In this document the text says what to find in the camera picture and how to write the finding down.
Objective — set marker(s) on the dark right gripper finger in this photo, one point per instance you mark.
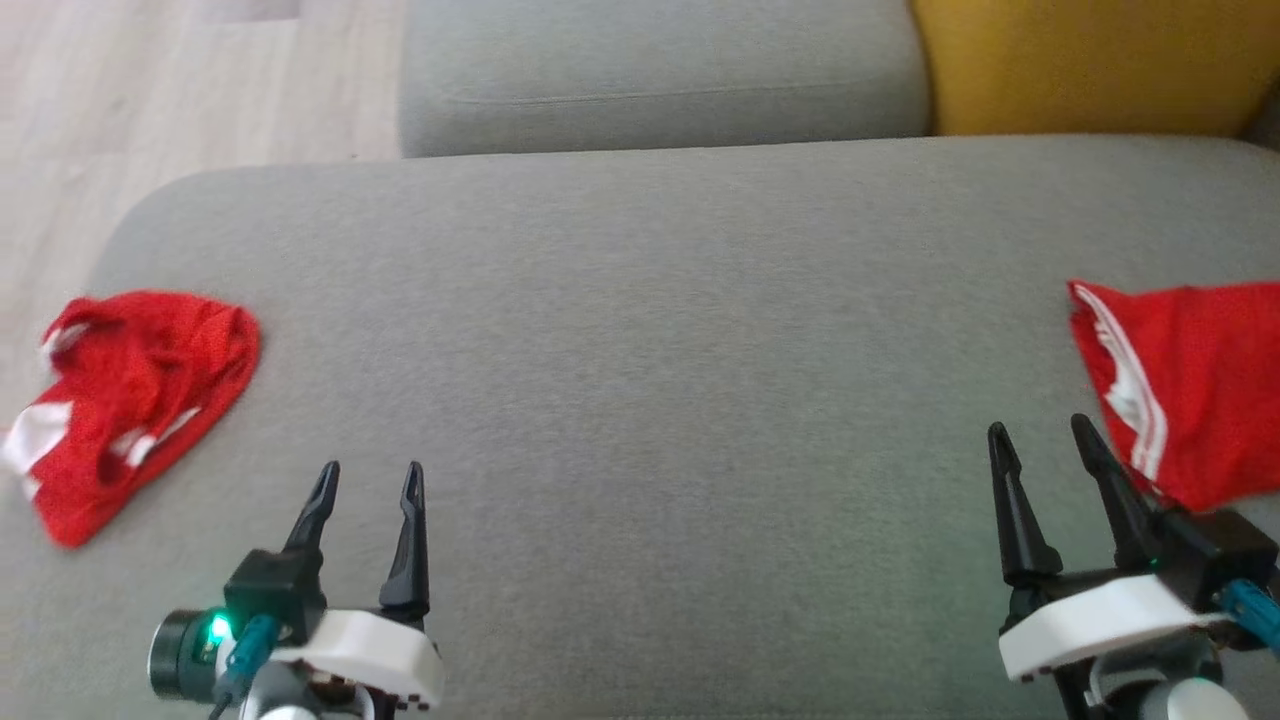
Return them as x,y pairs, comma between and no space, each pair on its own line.
1115,500
1020,510

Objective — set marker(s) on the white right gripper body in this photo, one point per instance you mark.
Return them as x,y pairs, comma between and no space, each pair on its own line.
1100,625

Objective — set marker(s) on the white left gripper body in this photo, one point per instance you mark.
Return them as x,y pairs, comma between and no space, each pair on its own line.
375,650

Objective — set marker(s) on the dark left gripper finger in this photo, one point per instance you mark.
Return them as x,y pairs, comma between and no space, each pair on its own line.
312,510
408,540

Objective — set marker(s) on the red Bulls basketball jersey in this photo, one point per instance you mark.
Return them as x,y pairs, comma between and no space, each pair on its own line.
1210,380

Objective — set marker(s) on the red mesh basketball shorts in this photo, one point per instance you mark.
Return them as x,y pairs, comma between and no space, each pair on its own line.
140,400

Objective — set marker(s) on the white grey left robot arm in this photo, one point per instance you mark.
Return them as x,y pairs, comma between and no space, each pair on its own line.
300,700

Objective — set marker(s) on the large grey sofa seat cushion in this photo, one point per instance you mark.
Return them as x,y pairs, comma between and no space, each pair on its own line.
640,430

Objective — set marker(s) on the mustard yellow cushion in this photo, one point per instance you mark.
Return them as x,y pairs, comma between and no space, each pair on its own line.
1090,60

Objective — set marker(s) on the grey sofa back cushion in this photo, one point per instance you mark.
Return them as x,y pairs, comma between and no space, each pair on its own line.
660,70

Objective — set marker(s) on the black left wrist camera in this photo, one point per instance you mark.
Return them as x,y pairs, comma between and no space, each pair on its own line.
270,590

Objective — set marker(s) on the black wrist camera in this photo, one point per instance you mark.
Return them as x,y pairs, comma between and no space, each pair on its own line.
1215,555
270,590

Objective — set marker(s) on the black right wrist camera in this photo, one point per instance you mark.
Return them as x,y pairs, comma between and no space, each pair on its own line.
1215,555

